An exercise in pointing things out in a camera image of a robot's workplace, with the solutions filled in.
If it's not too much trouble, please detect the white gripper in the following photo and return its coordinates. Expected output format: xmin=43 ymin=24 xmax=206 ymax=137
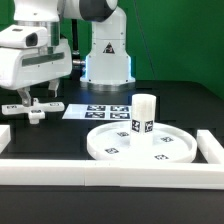
xmin=0 ymin=39 xmax=72 ymax=107

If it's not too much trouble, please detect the white cross table base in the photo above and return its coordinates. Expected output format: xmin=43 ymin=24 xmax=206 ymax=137
xmin=2 ymin=98 xmax=65 ymax=124

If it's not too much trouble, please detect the white round table top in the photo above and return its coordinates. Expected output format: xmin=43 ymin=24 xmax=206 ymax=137
xmin=87 ymin=121 xmax=197 ymax=163

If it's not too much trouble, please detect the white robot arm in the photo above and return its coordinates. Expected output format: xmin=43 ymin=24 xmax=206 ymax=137
xmin=0 ymin=0 xmax=135 ymax=107

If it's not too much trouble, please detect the white left fence bar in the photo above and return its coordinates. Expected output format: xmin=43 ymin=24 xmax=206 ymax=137
xmin=0 ymin=125 xmax=11 ymax=154

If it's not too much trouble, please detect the white fence bar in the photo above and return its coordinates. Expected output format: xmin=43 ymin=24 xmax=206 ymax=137
xmin=196 ymin=130 xmax=224 ymax=165
xmin=0 ymin=159 xmax=224 ymax=190
xmin=0 ymin=125 xmax=11 ymax=154

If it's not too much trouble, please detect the white marker sheet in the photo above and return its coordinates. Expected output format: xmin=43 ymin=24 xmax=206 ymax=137
xmin=63 ymin=104 xmax=131 ymax=120

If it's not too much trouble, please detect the white front fence bar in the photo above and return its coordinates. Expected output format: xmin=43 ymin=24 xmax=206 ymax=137
xmin=0 ymin=159 xmax=224 ymax=190

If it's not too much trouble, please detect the white right fence bar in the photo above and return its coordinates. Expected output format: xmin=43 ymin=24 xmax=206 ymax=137
xmin=196 ymin=130 xmax=224 ymax=165

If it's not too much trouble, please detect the black camera stand pole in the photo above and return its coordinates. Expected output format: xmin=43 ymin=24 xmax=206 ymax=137
xmin=72 ymin=19 xmax=85 ymax=67

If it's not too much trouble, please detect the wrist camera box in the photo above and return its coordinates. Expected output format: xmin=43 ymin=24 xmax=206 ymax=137
xmin=0 ymin=25 xmax=48 ymax=49

